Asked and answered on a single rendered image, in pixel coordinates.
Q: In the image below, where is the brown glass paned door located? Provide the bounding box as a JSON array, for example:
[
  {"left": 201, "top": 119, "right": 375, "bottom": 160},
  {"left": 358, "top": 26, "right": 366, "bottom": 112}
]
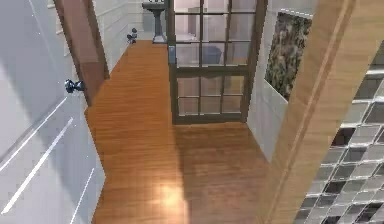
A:
[{"left": 164, "top": 0, "right": 269, "bottom": 126}]

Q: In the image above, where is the dark round door knob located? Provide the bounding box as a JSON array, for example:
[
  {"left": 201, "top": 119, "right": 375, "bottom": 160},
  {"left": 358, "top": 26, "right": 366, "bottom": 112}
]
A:
[
  {"left": 64, "top": 79, "right": 86, "bottom": 94},
  {"left": 126, "top": 27, "right": 138, "bottom": 44}
]

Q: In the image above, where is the dark mottled framed picture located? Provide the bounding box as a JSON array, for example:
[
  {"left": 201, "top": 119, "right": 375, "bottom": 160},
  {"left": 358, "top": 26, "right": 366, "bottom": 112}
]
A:
[{"left": 264, "top": 11, "right": 314, "bottom": 102}]

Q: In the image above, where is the white panelled room door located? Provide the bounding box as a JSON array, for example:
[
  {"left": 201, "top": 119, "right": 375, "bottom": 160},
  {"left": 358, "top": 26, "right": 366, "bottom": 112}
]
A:
[
  {"left": 0, "top": 0, "right": 107, "bottom": 224},
  {"left": 93, "top": 0, "right": 134, "bottom": 73}
]

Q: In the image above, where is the grey door handle plate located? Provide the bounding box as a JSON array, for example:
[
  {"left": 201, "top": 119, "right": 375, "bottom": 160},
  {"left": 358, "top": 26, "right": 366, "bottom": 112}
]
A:
[{"left": 168, "top": 45, "right": 177, "bottom": 65}]

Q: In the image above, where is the grey pedestal sink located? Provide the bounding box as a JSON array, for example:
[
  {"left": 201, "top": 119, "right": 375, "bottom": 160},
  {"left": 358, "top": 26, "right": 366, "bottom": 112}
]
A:
[{"left": 141, "top": 0, "right": 168, "bottom": 44}]

